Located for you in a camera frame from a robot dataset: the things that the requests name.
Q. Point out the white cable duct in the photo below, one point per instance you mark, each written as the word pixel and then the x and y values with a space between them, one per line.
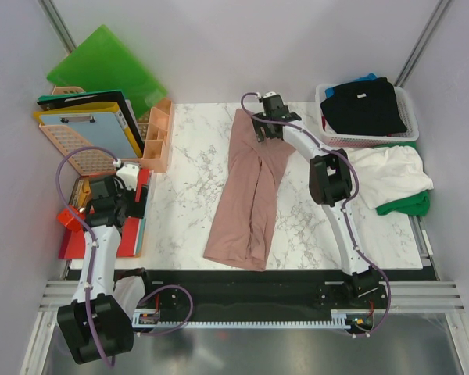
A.
pixel 258 316

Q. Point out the white t shirt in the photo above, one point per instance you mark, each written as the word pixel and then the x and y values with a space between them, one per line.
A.
pixel 366 163

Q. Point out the brown book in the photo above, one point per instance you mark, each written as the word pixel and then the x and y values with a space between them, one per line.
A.
pixel 81 193

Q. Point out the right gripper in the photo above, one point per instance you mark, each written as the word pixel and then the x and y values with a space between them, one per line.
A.
pixel 259 123

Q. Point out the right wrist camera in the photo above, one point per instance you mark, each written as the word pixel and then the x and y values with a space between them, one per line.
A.
pixel 269 94

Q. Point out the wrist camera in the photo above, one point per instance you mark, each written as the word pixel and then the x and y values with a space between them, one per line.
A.
pixel 269 94
pixel 128 173

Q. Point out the white laundry basket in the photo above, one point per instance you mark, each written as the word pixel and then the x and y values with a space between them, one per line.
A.
pixel 331 138

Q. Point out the blue clipboard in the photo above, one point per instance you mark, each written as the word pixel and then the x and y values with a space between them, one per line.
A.
pixel 104 129

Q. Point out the black folder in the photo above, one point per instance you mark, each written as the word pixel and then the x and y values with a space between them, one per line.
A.
pixel 50 102

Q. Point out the aluminium frame rail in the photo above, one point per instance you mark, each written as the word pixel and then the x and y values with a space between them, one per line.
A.
pixel 400 289

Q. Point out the black t shirt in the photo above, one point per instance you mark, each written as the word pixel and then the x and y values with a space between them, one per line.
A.
pixel 364 108

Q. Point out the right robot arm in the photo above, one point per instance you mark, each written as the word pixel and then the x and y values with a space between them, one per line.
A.
pixel 333 184

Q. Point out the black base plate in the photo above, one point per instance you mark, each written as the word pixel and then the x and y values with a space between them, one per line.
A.
pixel 178 297

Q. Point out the red cube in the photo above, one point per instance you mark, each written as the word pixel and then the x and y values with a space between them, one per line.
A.
pixel 70 221

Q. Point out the red folder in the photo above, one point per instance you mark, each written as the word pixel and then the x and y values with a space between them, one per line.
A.
pixel 72 246

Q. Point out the yellow folder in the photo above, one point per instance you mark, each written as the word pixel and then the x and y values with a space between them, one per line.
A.
pixel 98 107

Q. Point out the teal folder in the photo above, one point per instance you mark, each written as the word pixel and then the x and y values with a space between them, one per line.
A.
pixel 144 178

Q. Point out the orange desk organizer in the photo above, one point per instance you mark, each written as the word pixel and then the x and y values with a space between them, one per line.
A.
pixel 156 128

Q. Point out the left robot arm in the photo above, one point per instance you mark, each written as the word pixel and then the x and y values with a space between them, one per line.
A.
pixel 96 324

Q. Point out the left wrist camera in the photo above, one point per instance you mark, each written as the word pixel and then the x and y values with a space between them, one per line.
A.
pixel 128 173

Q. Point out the green plastic folder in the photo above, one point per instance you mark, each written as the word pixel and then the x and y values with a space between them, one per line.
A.
pixel 102 62

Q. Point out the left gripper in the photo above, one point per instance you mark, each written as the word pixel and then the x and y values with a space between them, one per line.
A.
pixel 136 209

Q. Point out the pink t shirt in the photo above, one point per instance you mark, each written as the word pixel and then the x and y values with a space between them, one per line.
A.
pixel 243 226

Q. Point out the green t shirt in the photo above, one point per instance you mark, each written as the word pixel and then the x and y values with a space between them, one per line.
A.
pixel 406 207

